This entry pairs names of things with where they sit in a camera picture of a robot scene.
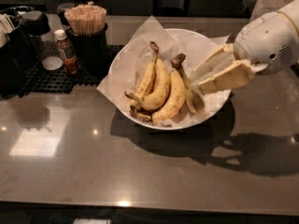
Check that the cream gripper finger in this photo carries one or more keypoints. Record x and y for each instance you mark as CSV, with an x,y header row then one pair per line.
x,y
223,54
240,73

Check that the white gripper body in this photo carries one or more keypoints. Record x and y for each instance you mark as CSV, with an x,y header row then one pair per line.
x,y
267,42

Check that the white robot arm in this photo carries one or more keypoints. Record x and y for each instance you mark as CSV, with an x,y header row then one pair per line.
x,y
264,46

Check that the white bowl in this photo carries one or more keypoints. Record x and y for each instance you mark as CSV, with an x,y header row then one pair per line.
x,y
124,62

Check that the white parchment paper liner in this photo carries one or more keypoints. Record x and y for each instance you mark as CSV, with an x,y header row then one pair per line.
x,y
124,78

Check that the black cup holding sticks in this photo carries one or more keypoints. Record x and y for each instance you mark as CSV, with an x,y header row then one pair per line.
x,y
92,50

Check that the bundle of wooden stir sticks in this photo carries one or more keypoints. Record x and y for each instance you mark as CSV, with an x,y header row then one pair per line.
x,y
86,19

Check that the small brown sauce bottle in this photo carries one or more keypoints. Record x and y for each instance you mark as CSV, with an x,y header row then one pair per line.
x,y
67,52

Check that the dark lidded jar behind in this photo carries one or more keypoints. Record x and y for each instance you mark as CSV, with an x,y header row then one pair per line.
x,y
61,9

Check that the black grid mat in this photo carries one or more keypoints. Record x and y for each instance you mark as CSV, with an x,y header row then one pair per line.
x,y
57,81

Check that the glass sugar jar black lid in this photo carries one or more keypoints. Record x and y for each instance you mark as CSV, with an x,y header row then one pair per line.
x,y
36,24

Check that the black container at left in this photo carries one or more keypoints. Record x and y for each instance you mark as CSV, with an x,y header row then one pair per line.
x,y
17,52

